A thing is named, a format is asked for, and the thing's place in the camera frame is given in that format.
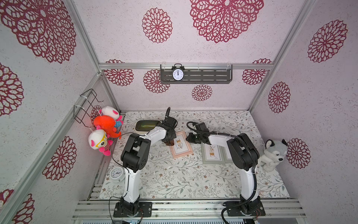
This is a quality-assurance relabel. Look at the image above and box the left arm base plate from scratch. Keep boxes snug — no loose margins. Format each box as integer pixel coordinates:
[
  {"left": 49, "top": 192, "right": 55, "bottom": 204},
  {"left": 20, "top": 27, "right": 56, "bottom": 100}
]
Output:
[{"left": 113, "top": 198, "right": 153, "bottom": 217}]

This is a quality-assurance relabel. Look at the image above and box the grey husky plush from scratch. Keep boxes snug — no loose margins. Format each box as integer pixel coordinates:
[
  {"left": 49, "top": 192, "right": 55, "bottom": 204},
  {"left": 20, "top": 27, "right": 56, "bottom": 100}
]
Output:
[{"left": 257, "top": 139, "right": 288, "bottom": 172}]

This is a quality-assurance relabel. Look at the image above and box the brown cloth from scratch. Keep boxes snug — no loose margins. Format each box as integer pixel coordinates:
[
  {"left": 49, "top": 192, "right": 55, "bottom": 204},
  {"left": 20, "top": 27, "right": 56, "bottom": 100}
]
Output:
[{"left": 165, "top": 140, "right": 175, "bottom": 146}]

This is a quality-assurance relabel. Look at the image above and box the white round alarm clock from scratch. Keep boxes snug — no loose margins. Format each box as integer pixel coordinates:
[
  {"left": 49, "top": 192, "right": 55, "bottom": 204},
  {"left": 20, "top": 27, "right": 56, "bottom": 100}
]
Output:
[{"left": 109, "top": 166, "right": 126, "bottom": 183}]

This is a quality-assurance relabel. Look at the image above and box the grey wall shelf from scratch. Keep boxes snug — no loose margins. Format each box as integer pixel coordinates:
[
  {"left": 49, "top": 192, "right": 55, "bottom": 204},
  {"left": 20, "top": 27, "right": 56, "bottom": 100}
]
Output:
[{"left": 159, "top": 64, "right": 233, "bottom": 85}]

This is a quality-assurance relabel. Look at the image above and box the red plush toy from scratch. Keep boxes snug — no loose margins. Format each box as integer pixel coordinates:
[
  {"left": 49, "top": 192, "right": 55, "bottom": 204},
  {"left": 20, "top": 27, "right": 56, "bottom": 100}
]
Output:
[{"left": 93, "top": 115, "right": 122, "bottom": 138}]

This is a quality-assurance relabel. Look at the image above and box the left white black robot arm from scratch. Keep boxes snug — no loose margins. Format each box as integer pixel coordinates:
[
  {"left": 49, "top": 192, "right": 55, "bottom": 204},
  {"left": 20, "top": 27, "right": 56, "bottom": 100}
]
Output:
[{"left": 121, "top": 108, "right": 178, "bottom": 204}]

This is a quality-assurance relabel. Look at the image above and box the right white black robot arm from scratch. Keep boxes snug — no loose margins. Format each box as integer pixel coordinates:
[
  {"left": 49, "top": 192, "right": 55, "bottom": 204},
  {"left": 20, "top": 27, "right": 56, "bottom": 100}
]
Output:
[{"left": 186, "top": 121, "right": 260, "bottom": 204}]

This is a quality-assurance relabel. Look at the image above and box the black wire basket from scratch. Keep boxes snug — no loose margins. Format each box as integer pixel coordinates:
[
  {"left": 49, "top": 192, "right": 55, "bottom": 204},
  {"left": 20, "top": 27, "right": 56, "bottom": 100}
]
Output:
[{"left": 73, "top": 88, "right": 103, "bottom": 128}]

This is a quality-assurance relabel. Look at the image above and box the cream box with green lid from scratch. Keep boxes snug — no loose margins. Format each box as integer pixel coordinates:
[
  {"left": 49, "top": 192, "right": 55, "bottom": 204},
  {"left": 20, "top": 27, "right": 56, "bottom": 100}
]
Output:
[{"left": 134, "top": 119, "right": 161, "bottom": 135}]

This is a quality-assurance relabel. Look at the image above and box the white pink plush top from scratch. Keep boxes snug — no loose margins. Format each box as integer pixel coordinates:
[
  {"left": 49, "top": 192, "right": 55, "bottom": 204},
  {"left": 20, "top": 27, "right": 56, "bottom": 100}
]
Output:
[{"left": 99, "top": 106, "right": 122, "bottom": 121}]

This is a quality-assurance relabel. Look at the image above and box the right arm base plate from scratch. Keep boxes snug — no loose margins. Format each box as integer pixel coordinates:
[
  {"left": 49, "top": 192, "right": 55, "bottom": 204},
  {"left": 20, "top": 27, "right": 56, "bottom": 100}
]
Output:
[{"left": 223, "top": 196, "right": 266, "bottom": 217}]

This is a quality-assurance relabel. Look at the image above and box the black alarm clock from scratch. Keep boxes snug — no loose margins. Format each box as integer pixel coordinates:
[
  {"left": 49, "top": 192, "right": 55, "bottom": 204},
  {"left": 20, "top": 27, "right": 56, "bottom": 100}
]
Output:
[{"left": 172, "top": 63, "right": 185, "bottom": 81}]

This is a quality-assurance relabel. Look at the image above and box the pink picture frame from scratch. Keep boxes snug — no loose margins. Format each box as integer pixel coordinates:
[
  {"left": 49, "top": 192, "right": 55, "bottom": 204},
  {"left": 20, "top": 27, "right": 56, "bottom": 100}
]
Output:
[{"left": 170, "top": 131, "right": 193, "bottom": 159}]

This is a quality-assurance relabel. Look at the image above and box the white plush with yellow glasses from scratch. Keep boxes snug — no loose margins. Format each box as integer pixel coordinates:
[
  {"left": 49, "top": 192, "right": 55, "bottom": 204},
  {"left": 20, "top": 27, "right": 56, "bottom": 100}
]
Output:
[{"left": 88, "top": 129, "right": 113, "bottom": 156}]

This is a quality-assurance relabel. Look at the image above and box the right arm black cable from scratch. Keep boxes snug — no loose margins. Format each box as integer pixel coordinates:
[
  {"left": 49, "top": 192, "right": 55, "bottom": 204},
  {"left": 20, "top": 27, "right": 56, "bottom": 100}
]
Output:
[{"left": 186, "top": 121, "right": 258, "bottom": 224}]

